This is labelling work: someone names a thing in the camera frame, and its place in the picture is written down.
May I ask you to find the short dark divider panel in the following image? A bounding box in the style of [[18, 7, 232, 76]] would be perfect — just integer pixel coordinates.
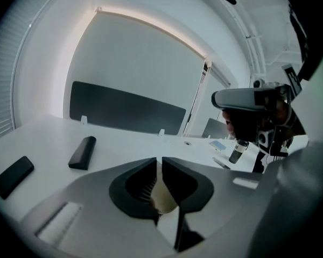
[[201, 117, 230, 140]]

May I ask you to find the grey boxy gripper-mounted camera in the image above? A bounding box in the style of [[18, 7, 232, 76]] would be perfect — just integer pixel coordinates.
[[258, 130, 275, 146]]

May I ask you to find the black flat rounded case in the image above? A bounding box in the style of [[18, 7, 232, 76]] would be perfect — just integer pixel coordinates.
[[0, 155, 35, 200]]

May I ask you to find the black rectangular strip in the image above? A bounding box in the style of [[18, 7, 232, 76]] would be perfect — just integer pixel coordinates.
[[212, 156, 231, 170]]

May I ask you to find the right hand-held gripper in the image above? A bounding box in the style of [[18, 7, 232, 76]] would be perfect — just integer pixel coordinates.
[[211, 64, 304, 131]]

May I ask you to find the narrow grey roller blind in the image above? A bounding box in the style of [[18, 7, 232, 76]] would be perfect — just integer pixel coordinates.
[[195, 62, 231, 139]]

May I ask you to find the black oblong hard case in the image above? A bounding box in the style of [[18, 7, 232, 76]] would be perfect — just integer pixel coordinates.
[[67, 135, 97, 170]]

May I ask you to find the person's dark clothed torso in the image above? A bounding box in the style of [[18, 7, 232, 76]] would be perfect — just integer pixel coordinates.
[[282, 0, 323, 82]]

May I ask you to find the blue notebook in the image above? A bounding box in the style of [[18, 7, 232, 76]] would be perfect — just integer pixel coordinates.
[[208, 140, 227, 152]]

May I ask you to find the person's right hand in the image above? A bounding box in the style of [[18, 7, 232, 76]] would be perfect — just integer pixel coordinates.
[[222, 109, 259, 145]]

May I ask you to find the tan glasses case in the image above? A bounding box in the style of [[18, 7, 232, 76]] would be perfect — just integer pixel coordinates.
[[150, 161, 179, 215]]

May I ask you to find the long dark divider panel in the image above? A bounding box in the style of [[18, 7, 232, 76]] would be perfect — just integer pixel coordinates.
[[69, 80, 187, 137]]

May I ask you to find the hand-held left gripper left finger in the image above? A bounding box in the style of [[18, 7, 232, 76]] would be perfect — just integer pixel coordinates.
[[109, 157, 158, 220]]

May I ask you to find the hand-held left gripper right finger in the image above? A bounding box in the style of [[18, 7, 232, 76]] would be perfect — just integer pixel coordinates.
[[161, 156, 215, 214]]

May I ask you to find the black and cream bottle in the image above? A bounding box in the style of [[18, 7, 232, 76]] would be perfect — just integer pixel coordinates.
[[228, 139, 250, 164]]

